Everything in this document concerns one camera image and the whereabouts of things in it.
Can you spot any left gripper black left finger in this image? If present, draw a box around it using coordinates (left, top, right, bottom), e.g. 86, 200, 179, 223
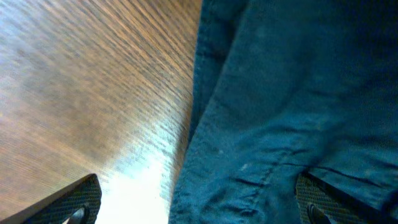
1, 174, 102, 224

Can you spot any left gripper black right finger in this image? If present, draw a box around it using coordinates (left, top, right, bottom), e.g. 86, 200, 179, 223
295, 173, 382, 224

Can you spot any dark blue garment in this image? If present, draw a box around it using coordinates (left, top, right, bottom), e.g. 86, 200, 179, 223
169, 0, 397, 223

